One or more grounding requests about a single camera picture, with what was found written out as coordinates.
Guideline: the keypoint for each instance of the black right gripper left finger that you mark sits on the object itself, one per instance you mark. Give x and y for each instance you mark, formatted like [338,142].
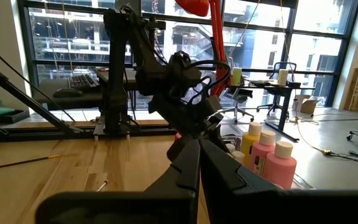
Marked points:
[120,208]

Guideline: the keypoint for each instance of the large window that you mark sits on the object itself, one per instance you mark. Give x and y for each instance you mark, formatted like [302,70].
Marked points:
[73,37]

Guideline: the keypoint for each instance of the black diagonal strut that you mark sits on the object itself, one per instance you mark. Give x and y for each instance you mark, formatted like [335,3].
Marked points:
[26,99]

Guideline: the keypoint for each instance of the cardboard box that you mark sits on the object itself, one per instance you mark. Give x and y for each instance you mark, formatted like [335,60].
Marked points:
[308,105]

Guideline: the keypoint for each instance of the black keyboard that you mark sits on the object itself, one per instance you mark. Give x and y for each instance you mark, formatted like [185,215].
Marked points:
[82,81]

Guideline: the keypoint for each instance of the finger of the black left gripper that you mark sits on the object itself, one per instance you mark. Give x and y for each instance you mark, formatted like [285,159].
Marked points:
[179,146]
[221,138]

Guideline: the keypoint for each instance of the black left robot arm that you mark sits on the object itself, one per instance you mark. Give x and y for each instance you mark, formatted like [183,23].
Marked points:
[117,77]

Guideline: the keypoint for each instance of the white canister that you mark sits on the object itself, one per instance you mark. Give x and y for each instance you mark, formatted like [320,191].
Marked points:
[282,77]

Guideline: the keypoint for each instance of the teal cloth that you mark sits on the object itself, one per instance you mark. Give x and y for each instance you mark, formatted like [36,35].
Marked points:
[5,110]

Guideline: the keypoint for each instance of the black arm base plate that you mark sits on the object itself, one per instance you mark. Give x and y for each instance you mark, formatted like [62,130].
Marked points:
[110,129]

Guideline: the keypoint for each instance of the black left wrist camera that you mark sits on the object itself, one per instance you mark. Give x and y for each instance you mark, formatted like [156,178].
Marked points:
[214,107]

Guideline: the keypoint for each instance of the black work table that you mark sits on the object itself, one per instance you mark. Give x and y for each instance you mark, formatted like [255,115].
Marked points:
[284,90]

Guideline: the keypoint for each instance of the pink large paint bottle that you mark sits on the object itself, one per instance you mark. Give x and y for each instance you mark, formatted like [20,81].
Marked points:
[261,149]
[280,174]

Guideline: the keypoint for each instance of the red desk lamp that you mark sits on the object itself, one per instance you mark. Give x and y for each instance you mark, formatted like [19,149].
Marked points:
[217,46]

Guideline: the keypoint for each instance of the yellow large paint bottle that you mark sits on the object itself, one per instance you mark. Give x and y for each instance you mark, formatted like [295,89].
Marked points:
[247,146]

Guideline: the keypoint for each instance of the grey side desk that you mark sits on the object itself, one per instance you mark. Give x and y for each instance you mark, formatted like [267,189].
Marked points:
[73,101]

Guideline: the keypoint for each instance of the black office chair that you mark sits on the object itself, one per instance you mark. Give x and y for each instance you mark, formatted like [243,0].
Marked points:
[280,67]
[238,96]

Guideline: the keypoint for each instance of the black computer mouse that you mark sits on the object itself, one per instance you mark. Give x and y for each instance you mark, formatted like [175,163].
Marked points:
[67,92]

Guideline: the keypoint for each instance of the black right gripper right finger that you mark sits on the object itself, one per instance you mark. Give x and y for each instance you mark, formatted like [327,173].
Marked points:
[275,208]

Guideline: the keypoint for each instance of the yellow-green canister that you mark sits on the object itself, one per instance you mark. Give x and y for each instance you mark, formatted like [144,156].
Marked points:
[236,76]

